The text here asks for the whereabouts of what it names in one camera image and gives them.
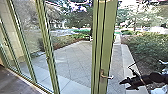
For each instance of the green framed glass door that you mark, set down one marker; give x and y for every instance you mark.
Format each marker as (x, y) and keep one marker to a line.
(110, 40)

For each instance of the green hedge shrubs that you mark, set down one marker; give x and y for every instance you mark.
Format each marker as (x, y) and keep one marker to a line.
(148, 46)

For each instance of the low planted shrub bed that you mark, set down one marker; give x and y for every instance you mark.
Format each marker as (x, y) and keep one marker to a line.
(65, 40)

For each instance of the green framed glass wall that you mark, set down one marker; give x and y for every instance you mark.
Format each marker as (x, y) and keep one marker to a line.
(47, 50)

